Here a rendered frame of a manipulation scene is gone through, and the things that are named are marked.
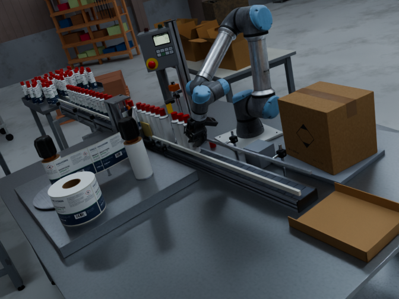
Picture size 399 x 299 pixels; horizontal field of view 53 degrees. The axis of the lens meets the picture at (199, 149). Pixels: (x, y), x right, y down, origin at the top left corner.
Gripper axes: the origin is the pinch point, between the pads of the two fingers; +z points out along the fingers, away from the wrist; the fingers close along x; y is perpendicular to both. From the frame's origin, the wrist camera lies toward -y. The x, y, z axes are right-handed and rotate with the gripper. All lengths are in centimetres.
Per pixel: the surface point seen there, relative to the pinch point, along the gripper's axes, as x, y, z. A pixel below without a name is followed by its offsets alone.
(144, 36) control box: -48, -1, -33
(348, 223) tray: 78, 2, -33
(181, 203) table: 23.8, 28.2, -1.7
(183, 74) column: -30.6, -12.5, -17.0
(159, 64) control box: -39.4, -3.9, -21.1
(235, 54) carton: -107, -134, 63
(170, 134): -21.6, 0.7, 12.0
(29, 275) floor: -64, 91, 145
